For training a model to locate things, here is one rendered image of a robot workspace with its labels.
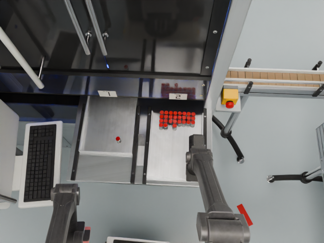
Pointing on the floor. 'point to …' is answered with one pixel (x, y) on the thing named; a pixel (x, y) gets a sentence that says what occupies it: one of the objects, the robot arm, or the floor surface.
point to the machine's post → (226, 49)
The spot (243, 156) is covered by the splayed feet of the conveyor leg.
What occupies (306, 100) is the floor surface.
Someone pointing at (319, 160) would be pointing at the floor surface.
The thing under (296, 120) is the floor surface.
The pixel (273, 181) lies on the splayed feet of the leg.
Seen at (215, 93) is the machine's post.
